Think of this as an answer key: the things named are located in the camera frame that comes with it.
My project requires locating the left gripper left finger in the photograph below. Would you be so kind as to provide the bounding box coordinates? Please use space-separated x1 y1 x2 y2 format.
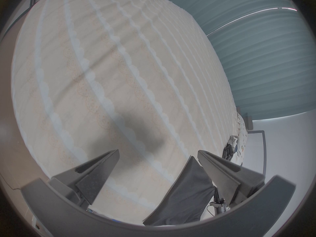
51 149 120 205

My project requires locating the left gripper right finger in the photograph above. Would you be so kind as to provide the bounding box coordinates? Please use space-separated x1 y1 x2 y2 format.
197 150 265 205

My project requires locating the black T-shirt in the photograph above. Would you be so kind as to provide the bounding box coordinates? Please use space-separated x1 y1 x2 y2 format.
143 156 216 226

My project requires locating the pile of clothes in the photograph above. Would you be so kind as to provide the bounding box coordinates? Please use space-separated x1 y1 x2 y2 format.
222 135 239 161

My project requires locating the bed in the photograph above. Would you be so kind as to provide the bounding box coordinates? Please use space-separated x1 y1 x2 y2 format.
10 0 267 225

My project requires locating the white printed pillow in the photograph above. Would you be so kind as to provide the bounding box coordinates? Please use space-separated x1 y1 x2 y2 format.
237 113 248 158

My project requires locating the grey bedside table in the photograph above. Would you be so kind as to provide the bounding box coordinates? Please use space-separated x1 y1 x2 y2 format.
237 106 253 131

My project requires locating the blue-green curtain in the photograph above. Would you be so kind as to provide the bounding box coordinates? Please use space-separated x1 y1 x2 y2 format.
143 0 297 36
206 8 316 120

